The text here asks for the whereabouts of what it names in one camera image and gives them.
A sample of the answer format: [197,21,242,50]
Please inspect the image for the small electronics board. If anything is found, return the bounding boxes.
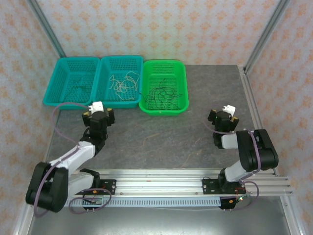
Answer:
[84,197,102,206]
[228,195,246,204]

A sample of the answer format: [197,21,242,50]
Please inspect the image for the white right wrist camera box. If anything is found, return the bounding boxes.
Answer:
[223,104,237,117]

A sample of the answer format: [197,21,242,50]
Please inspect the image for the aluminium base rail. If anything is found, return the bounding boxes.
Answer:
[66,168,294,196]

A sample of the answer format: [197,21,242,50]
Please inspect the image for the green plastic basket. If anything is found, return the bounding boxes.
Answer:
[138,59,189,117]

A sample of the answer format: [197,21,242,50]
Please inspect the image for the aluminium table side rail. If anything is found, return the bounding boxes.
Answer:
[239,65,294,194]

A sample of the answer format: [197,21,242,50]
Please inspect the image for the teal plastic basket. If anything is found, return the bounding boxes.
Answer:
[43,57,100,107]
[92,55,144,109]

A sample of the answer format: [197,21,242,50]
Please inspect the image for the thin green cable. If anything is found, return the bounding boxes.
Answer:
[64,73,93,101]

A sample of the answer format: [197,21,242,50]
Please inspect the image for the aluminium frame post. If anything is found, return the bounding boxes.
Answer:
[12,203,35,235]
[244,0,292,74]
[280,195,308,235]
[26,0,67,58]

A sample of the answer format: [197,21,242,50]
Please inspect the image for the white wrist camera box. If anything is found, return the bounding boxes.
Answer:
[223,104,237,117]
[88,101,105,114]

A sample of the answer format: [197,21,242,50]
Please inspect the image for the thin black cable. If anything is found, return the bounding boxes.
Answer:
[144,77,183,111]

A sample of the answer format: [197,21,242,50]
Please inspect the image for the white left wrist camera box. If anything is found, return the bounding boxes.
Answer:
[88,101,105,114]

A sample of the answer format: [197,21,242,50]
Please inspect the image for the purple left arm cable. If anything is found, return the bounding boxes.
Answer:
[32,102,112,217]

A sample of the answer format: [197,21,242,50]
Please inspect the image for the thin white cable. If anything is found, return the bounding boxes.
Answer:
[109,70,141,101]

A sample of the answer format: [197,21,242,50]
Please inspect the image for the slotted grey cable duct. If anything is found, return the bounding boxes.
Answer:
[69,197,222,208]

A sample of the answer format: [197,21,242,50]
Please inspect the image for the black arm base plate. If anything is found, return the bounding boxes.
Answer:
[202,178,246,195]
[72,179,117,195]

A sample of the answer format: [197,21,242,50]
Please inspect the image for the grey metal shelf panel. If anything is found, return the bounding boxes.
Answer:
[26,207,291,235]

